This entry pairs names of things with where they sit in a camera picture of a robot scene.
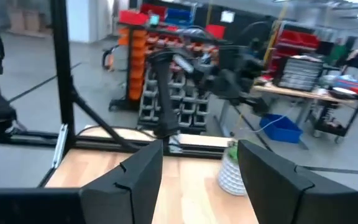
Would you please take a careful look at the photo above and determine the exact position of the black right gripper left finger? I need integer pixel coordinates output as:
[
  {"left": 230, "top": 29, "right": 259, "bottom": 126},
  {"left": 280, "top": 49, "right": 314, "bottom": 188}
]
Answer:
[{"left": 80, "top": 139, "right": 164, "bottom": 224}]

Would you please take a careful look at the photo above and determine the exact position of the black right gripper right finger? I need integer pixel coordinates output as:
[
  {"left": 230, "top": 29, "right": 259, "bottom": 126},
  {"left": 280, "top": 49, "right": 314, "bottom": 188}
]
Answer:
[{"left": 236, "top": 139, "right": 358, "bottom": 224}]

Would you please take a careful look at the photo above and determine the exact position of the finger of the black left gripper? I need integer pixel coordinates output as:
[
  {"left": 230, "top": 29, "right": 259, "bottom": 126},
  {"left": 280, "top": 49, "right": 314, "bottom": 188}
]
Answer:
[{"left": 239, "top": 96, "right": 270, "bottom": 116}]

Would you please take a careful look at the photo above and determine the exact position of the blue floor bin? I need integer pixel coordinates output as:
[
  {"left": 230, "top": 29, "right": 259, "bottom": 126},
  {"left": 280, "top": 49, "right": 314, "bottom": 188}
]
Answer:
[{"left": 259, "top": 113, "right": 304, "bottom": 144}]

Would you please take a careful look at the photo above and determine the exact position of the wooden workbench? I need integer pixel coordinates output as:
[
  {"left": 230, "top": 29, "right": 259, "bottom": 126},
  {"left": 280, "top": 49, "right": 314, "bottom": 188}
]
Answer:
[{"left": 253, "top": 83, "right": 358, "bottom": 128}]

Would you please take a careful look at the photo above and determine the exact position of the grey bin rack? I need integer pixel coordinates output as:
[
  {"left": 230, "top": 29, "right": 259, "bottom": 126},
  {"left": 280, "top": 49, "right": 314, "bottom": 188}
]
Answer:
[{"left": 138, "top": 67, "right": 213, "bottom": 129}]

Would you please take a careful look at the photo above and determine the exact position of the red storage bin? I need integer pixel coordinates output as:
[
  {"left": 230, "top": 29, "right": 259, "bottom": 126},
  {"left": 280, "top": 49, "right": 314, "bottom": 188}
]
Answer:
[
  {"left": 205, "top": 24, "right": 227, "bottom": 40},
  {"left": 119, "top": 9, "right": 149, "bottom": 26}
]

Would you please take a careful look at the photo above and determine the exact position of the stack of grey trays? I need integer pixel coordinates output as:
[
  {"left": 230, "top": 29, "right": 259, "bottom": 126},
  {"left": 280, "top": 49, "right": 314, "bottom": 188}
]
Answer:
[{"left": 278, "top": 55, "right": 324, "bottom": 93}]

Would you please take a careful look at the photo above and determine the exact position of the white sign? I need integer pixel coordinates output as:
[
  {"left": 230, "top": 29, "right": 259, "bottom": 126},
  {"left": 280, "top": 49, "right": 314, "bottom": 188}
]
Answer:
[{"left": 219, "top": 10, "right": 236, "bottom": 23}]

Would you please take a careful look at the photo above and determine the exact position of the plant in triangle-patterned pot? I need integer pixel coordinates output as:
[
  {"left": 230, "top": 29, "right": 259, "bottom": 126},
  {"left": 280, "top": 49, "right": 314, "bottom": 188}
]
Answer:
[{"left": 218, "top": 141, "right": 247, "bottom": 197}]

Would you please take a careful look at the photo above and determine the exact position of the black wheeled cart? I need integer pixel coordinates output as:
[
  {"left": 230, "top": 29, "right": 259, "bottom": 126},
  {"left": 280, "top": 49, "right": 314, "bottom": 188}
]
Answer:
[{"left": 309, "top": 93, "right": 358, "bottom": 144}]

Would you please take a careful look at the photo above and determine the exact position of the red bin shelf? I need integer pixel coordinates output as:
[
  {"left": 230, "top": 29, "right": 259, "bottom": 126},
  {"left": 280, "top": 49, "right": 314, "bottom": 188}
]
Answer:
[{"left": 268, "top": 29, "right": 320, "bottom": 74}]

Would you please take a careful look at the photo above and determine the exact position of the blue storage bin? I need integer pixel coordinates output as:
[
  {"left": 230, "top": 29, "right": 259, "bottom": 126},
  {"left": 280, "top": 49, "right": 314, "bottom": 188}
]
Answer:
[{"left": 165, "top": 8, "right": 195, "bottom": 26}]

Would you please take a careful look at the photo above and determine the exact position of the orange bin rack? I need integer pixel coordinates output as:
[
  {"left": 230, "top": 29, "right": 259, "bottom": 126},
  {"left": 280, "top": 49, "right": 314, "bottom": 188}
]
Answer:
[{"left": 109, "top": 9, "right": 150, "bottom": 112}]

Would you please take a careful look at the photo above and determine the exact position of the blue red box stack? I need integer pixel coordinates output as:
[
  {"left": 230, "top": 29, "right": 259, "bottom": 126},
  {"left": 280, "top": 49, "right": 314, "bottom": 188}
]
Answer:
[{"left": 334, "top": 77, "right": 358, "bottom": 94}]

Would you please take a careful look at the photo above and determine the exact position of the white cable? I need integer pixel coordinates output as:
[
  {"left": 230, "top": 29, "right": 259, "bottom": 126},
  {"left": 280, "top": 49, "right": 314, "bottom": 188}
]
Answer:
[{"left": 249, "top": 114, "right": 288, "bottom": 134}]

